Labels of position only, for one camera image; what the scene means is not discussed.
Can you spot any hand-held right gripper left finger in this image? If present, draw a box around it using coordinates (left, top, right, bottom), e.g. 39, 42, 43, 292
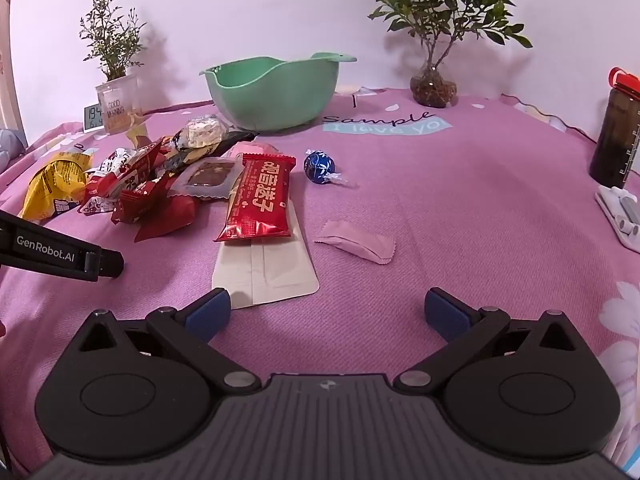
75, 287, 262, 394

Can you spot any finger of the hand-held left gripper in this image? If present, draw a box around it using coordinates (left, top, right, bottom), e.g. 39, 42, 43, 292
86, 246, 125, 282

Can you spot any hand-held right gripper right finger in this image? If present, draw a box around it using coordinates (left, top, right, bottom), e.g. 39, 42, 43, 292
396, 287, 583, 394

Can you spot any red white floral snack packet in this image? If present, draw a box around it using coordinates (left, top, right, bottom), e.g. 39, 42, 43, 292
80, 147, 138, 216

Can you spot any clear packet of nougat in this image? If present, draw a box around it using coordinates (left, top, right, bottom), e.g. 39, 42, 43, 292
180, 115, 228, 149

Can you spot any green plastic bowl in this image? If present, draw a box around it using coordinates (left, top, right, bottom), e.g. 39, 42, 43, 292
200, 51, 358, 132

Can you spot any yellow snack packet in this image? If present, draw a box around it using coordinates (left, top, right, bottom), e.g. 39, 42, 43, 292
20, 151, 95, 223

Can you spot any small red snack packet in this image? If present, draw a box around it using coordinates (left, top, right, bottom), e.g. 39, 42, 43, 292
111, 172, 173, 225
127, 141, 166, 183

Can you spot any beige flat packet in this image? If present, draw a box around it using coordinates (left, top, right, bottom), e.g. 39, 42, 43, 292
212, 200, 321, 309

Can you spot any grey blue cloth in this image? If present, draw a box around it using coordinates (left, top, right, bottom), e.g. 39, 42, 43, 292
0, 129, 27, 173

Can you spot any small pink sachet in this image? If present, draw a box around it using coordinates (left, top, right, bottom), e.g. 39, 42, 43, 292
314, 220, 396, 264

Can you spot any pink printed cloth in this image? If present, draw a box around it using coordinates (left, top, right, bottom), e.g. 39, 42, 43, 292
0, 85, 640, 480

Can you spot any long red snack bar packet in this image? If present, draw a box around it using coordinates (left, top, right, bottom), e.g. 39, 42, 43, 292
215, 154, 297, 242

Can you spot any brown cookie in clear packet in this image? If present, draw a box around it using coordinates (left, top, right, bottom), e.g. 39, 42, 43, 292
167, 156, 244, 201

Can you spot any small digital clock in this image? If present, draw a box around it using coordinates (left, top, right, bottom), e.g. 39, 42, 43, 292
82, 102, 107, 133

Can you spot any white printed plant pot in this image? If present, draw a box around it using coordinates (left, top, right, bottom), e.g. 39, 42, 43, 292
95, 75, 143, 135

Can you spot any black snack packet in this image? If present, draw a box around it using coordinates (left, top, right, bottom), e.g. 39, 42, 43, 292
160, 130, 260, 171

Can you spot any blue wrapped candy ball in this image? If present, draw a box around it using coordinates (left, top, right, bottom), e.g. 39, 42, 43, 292
303, 149, 347, 186

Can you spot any pink patterned curtain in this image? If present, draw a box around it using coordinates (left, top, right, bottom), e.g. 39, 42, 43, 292
0, 0, 23, 136

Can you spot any white plastic holder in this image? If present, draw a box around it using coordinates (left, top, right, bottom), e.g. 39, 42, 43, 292
595, 185, 640, 253

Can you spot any small thin-leaf plant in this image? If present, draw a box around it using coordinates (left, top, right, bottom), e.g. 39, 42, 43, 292
79, 0, 148, 81

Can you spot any round glass vase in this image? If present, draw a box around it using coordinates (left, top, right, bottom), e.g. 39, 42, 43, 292
410, 60, 458, 109

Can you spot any dark bottle with red cap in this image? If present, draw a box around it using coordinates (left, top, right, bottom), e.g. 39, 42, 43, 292
589, 66, 640, 188

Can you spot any large leafy green plant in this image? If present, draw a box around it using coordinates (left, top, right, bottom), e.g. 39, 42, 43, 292
369, 0, 533, 73

